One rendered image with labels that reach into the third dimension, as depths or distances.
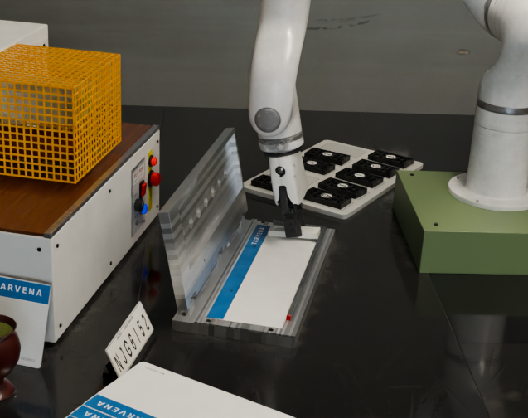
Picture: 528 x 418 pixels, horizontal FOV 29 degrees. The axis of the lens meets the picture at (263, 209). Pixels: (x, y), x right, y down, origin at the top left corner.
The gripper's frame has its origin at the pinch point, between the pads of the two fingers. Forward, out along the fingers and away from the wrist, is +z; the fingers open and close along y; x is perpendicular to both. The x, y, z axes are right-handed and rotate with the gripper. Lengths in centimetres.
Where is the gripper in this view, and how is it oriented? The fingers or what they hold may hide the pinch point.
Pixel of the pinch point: (294, 223)
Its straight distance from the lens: 202.4
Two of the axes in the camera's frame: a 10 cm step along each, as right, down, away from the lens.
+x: -9.7, 0.7, 2.5
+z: 1.6, 9.2, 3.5
